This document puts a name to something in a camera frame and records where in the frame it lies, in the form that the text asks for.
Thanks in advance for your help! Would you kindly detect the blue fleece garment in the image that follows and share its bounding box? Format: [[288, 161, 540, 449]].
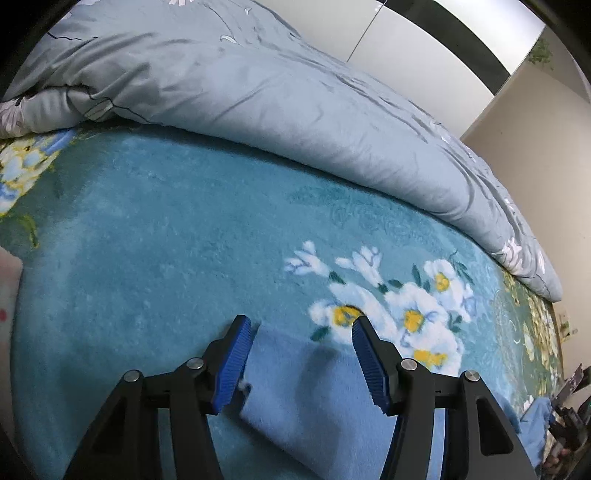
[[240, 322, 550, 479]]

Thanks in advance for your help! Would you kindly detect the green hanging plant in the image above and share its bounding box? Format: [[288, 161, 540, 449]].
[[527, 38, 554, 70]]

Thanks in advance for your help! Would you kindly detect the white and black wardrobe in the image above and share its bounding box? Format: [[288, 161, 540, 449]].
[[263, 0, 545, 137]]

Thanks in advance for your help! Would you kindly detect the pink folded cloth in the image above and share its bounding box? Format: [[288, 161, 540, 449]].
[[0, 248, 23, 436]]

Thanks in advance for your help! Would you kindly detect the grey floral quilt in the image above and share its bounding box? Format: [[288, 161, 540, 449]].
[[1, 1, 563, 302]]

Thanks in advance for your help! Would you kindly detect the teal floral blanket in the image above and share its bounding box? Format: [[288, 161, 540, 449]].
[[1, 126, 563, 479]]

